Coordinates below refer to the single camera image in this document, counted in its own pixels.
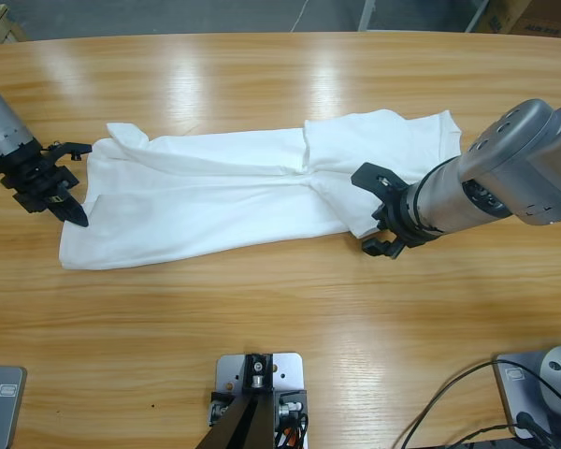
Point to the white T-shirt with UNITREE print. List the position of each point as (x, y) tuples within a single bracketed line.
[(191, 210)]

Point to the wooden pallet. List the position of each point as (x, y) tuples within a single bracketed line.
[(2, 23)]

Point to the white camera mounting plate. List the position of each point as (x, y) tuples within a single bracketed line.
[(287, 369)]

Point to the black and silver clamp fitting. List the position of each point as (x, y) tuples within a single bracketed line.
[(217, 411)]

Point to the black bracket with silver bolt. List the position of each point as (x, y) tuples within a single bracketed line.
[(257, 374)]

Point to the dark camera post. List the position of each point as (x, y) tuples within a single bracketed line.
[(243, 430)]

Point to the cardboard box with dark lettering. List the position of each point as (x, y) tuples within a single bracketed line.
[(547, 18)]

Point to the white metal frame leg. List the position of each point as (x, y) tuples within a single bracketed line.
[(478, 16), (367, 14)]

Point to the black block with silver connector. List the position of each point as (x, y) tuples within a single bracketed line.
[(294, 400)]

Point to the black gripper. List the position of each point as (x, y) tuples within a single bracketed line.
[(33, 180), (409, 220)]

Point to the cardboard box with blue print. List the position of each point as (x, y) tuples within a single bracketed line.
[(500, 16)]

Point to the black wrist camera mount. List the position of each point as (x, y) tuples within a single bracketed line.
[(371, 178), (72, 149)]

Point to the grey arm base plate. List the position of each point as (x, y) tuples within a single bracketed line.
[(9, 411), (507, 395)]

